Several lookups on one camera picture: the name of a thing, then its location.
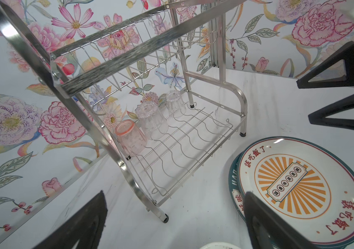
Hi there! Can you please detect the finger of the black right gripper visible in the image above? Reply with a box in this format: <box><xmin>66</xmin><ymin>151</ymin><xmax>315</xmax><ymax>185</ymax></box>
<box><xmin>296</xmin><ymin>41</ymin><xmax>354</xmax><ymax>89</ymax></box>
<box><xmin>308</xmin><ymin>94</ymin><xmax>354</xmax><ymax>130</ymax></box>

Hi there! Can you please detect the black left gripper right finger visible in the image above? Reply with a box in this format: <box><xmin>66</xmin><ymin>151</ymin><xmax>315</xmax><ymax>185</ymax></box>
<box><xmin>244</xmin><ymin>192</ymin><xmax>316</xmax><ymax>249</ymax></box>

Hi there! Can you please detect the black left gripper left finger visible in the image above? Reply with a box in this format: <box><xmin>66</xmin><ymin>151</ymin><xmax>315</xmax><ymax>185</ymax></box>
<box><xmin>35</xmin><ymin>191</ymin><xmax>107</xmax><ymax>249</ymax></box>

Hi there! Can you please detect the orange bowl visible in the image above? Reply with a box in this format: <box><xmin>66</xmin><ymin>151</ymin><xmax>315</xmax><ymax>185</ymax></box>
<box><xmin>200</xmin><ymin>242</ymin><xmax>241</xmax><ymax>249</ymax></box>

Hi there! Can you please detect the dark rimmed white plate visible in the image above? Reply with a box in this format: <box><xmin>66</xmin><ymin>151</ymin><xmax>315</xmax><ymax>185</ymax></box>
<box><xmin>228</xmin><ymin>153</ymin><xmax>246</xmax><ymax>222</ymax></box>

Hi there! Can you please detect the orange patterned plate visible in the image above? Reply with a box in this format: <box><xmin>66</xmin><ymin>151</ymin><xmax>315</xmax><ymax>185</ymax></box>
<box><xmin>231</xmin><ymin>137</ymin><xmax>354</xmax><ymax>249</ymax></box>

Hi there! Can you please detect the clear drinking glass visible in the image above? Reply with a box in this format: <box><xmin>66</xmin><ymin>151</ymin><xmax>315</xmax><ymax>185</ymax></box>
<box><xmin>135</xmin><ymin>101</ymin><xmax>169</xmax><ymax>140</ymax></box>
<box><xmin>166</xmin><ymin>90</ymin><xmax>186</xmax><ymax>118</ymax></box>

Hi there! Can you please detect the steel two-tier dish rack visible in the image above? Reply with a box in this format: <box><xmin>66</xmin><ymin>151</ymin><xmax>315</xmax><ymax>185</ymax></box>
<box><xmin>0</xmin><ymin>0</ymin><xmax>249</xmax><ymax>224</ymax></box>

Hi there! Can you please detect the pink drinking glass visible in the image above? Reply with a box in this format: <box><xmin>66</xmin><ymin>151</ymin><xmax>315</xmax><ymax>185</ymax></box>
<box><xmin>115</xmin><ymin>119</ymin><xmax>148</xmax><ymax>156</ymax></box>

